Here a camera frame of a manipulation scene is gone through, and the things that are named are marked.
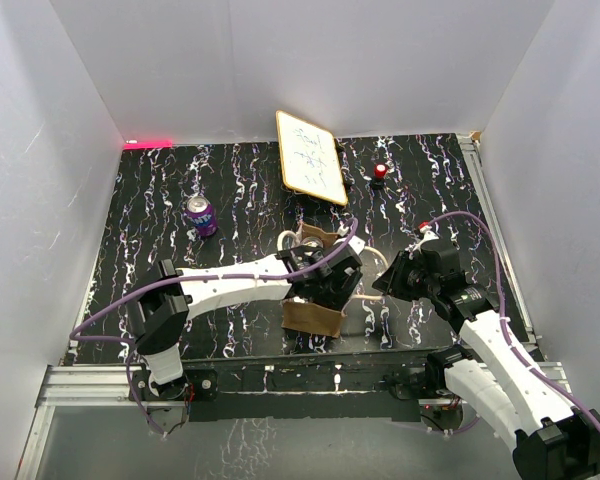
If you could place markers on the red emergency button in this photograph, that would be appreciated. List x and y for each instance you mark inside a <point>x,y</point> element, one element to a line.
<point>378,179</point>

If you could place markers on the white board with wooden frame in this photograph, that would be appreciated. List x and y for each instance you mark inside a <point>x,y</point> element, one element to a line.
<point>309,162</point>

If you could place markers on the purple soda can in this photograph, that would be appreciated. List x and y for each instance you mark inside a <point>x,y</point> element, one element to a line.
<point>201,213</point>
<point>312,242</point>

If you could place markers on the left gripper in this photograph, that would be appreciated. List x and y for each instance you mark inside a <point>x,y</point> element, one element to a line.
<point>334,298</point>

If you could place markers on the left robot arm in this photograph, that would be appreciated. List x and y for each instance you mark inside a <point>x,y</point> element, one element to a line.
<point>169,297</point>

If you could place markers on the purple soda can back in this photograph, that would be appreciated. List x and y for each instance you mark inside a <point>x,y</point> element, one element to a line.
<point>312,242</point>

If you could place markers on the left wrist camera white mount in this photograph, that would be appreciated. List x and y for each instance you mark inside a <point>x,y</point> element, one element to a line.
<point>356,243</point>

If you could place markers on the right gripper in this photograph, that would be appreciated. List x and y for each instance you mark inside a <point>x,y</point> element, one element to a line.
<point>391,282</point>

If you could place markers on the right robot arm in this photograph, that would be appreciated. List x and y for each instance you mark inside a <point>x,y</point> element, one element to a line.
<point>549,437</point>

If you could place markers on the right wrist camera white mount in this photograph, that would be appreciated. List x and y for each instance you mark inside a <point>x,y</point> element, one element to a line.
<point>427,234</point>

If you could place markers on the canvas tote bag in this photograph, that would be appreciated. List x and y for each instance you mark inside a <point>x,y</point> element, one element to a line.
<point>310,318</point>

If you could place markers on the pink tape strip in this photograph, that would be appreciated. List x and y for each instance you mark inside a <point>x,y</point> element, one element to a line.
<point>147,144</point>

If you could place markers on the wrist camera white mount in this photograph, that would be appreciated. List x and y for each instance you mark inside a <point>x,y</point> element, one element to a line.
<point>427,234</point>
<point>356,243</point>

